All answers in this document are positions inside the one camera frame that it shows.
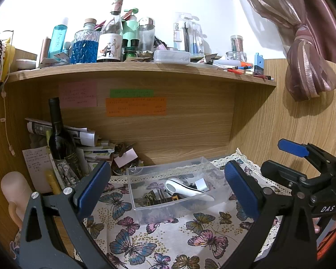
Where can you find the short glass jar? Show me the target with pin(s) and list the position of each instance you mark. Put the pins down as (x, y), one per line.
(233, 56)

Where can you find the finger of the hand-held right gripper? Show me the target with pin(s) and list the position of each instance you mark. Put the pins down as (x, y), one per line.
(292, 147)
(277, 169)

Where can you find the black butterfly hair clip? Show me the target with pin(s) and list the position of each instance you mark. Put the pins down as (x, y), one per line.
(191, 187)

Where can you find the white plug adapter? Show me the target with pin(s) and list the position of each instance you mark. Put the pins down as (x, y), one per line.
(202, 184)

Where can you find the green pump bottle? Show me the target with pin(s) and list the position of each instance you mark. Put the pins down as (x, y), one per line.
(130, 30)

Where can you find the clear bottle with illustrated label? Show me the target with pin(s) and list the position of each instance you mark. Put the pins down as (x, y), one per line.
(109, 47)

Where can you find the blue plastic block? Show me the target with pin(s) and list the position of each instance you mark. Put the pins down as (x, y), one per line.
(259, 64)

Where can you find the brown cardboard tube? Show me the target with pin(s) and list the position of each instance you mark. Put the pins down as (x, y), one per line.
(44, 51)

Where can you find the clear cylinder of sticks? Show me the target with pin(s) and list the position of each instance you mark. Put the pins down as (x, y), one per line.
(237, 44)

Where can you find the faceted glass bottle blue liquid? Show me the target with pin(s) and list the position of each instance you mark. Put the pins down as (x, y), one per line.
(83, 50)

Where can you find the green sticky note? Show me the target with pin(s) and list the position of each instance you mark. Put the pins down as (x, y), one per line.
(131, 93)

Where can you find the pink sticky note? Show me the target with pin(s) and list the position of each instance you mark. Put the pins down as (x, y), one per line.
(77, 94)

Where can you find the yellow plastic tube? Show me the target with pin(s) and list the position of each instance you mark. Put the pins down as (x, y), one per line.
(52, 182)

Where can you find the wooden shelf board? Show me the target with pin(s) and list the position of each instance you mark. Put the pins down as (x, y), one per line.
(156, 70)

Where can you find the orange sticky note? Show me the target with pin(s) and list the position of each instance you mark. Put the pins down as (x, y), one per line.
(135, 107)

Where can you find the clear plastic box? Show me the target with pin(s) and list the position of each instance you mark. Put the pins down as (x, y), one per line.
(156, 215)

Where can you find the dark wine bottle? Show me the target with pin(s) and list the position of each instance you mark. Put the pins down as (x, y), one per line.
(58, 143)

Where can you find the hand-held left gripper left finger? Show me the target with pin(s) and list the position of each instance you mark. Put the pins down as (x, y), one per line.
(92, 187)

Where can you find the toothbrush blister pack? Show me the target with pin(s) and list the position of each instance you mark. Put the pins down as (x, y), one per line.
(187, 36)

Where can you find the small white pink box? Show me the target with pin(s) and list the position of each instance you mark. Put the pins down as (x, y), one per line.
(126, 158)

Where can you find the person's right hand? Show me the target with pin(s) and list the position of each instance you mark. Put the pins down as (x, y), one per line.
(316, 226)

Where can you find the white curved handheld device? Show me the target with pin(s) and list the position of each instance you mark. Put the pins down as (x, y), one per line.
(182, 189)

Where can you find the flat clear lidded case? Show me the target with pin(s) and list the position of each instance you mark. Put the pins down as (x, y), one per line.
(172, 57)

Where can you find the mauve striped curtain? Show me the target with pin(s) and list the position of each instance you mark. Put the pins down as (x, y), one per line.
(305, 61)

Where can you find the stack of magazines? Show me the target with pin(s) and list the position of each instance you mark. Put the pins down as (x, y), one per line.
(95, 154)

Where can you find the white handwritten paper note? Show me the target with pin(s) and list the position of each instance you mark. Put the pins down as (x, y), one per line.
(36, 165)

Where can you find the rolled newspaper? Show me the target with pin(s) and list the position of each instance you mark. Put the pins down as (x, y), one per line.
(81, 134)

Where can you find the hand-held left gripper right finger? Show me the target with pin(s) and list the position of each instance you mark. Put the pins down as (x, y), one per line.
(240, 190)

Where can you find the orange capped marker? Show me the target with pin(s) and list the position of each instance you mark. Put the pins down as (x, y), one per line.
(246, 65)

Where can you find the clear bottle with silver cap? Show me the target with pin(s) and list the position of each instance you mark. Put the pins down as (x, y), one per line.
(146, 36)

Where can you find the light blue mouthwash bottle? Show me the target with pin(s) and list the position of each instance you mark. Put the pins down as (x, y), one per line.
(57, 40)

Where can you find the butterfly print tablecloth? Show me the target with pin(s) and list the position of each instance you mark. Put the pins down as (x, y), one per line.
(156, 243)

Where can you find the yellow hanging item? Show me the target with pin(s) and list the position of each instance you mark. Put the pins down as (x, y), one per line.
(9, 58)

